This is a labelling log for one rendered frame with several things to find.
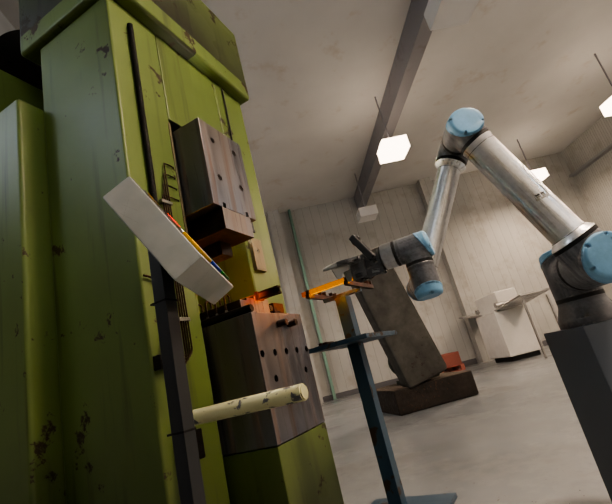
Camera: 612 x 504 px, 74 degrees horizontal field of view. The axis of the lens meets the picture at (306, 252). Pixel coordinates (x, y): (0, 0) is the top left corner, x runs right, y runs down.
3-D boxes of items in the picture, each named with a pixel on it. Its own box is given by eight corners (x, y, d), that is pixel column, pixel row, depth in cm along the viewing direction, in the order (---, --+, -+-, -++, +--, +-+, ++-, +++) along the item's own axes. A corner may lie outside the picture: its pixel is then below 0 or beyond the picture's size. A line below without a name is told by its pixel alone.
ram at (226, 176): (266, 224, 191) (250, 151, 202) (213, 202, 157) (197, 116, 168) (198, 254, 207) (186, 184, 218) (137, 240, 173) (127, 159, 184)
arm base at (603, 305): (597, 320, 149) (585, 294, 152) (638, 312, 131) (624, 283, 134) (549, 332, 147) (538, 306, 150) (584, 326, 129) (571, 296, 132)
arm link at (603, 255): (618, 271, 133) (462, 118, 155) (654, 258, 116) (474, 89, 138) (582, 299, 133) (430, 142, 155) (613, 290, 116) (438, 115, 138)
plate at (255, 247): (267, 271, 201) (260, 240, 206) (257, 269, 193) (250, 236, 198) (264, 273, 202) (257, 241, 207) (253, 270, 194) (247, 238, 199)
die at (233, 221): (254, 237, 176) (250, 217, 179) (226, 228, 159) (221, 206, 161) (182, 268, 192) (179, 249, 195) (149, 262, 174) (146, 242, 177)
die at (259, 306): (271, 317, 166) (267, 297, 169) (243, 316, 148) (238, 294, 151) (193, 342, 182) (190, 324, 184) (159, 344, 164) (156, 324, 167)
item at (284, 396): (311, 400, 108) (306, 380, 110) (302, 403, 104) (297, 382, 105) (187, 428, 125) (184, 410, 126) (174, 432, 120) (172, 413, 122)
